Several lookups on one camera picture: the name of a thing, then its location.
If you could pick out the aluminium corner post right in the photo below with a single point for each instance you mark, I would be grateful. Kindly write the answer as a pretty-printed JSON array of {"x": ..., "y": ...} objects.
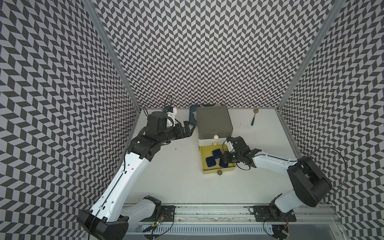
[{"x": 321, "y": 35}]

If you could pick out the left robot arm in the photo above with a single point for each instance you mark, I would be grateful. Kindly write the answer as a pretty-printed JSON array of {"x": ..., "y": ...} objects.
[{"x": 107, "y": 219}]

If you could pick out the aluminium corner post left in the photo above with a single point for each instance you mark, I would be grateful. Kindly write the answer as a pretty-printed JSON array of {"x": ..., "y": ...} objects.
[{"x": 94, "y": 17}]

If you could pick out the aluminium corner post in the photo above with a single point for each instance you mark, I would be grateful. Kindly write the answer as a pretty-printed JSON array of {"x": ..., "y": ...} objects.
[
  {"x": 321, "y": 35},
  {"x": 94, "y": 17}
]

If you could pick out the three-tier drawer cabinet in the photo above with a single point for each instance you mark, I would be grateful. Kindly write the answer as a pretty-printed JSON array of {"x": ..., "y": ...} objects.
[{"x": 214, "y": 125}]

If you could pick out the gold spoon teal handle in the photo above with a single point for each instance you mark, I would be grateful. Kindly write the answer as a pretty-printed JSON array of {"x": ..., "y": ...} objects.
[{"x": 255, "y": 111}]

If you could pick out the blue tray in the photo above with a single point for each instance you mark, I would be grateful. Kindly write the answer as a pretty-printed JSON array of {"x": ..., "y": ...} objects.
[{"x": 192, "y": 119}]

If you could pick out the navy brooch box one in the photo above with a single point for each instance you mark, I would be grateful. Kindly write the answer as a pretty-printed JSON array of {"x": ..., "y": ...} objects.
[{"x": 222, "y": 164}]

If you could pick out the navy brooch box two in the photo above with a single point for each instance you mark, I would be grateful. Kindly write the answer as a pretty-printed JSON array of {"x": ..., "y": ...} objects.
[{"x": 217, "y": 154}]

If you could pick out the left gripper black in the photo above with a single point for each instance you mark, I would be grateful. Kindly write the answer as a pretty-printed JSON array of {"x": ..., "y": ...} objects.
[{"x": 187, "y": 133}]

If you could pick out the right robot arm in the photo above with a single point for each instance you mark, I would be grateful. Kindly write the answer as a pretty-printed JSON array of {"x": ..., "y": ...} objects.
[{"x": 309, "y": 184}]

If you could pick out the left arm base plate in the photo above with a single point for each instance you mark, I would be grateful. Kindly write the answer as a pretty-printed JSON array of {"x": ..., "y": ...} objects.
[{"x": 167, "y": 211}]

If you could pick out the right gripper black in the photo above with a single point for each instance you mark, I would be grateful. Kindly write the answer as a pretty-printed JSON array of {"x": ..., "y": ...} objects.
[{"x": 226, "y": 159}]

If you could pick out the front aluminium rail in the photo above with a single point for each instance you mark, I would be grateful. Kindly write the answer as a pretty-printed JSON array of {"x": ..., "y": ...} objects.
[{"x": 235, "y": 221}]

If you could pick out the navy brooch box three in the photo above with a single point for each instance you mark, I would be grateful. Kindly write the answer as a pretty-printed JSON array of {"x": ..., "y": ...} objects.
[{"x": 211, "y": 162}]

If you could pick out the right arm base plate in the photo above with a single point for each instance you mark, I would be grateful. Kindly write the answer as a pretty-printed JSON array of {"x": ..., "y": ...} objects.
[{"x": 263, "y": 212}]

